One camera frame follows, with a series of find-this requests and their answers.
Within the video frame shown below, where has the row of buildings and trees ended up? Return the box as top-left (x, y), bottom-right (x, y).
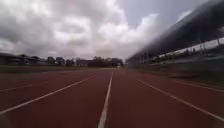
top-left (0, 52), bottom-right (124, 69)

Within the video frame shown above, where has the grass strip beside track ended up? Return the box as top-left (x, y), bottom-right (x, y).
top-left (128, 66), bottom-right (224, 88)

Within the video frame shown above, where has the roofed grandstand building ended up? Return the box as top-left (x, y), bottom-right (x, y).
top-left (125, 0), bottom-right (224, 78)

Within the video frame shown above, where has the red running track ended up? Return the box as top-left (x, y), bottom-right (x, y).
top-left (0, 68), bottom-right (224, 128)

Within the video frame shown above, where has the grass field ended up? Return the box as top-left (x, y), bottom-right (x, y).
top-left (0, 65), bottom-right (111, 74)

